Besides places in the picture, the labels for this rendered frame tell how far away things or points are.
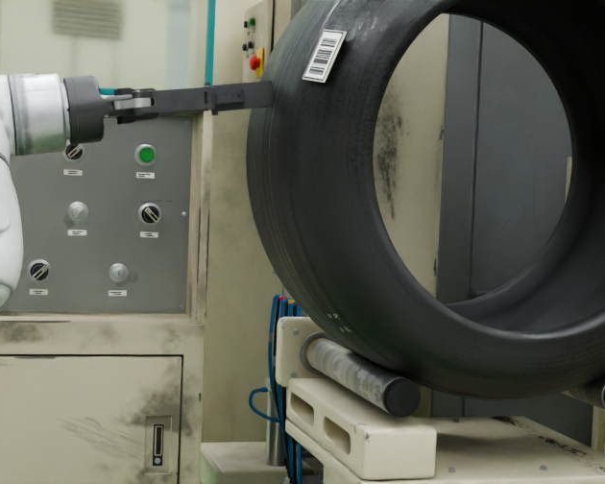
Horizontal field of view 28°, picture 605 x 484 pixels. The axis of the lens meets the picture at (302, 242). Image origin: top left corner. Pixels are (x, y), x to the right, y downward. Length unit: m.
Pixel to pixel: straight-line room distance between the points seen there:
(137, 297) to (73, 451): 0.28
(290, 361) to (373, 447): 0.35
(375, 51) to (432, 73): 0.45
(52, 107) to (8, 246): 0.19
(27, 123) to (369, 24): 0.38
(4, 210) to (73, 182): 0.81
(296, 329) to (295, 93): 0.46
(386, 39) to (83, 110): 0.34
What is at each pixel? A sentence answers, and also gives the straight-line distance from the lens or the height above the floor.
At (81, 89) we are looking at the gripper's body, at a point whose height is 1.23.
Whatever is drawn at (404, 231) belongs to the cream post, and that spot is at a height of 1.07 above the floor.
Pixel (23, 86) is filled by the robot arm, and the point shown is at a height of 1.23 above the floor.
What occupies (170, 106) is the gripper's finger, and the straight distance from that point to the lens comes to 1.34.
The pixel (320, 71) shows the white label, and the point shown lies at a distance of 1.32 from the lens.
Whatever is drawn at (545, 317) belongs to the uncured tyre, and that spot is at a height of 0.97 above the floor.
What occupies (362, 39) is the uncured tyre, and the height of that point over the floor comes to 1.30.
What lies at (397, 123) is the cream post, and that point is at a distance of 1.75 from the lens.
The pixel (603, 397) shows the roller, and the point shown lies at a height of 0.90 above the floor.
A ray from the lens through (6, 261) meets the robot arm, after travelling 1.22.
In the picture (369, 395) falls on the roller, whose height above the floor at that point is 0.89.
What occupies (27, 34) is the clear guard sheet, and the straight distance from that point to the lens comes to 2.02.
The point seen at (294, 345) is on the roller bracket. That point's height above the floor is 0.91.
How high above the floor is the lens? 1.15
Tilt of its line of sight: 3 degrees down
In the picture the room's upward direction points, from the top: 2 degrees clockwise
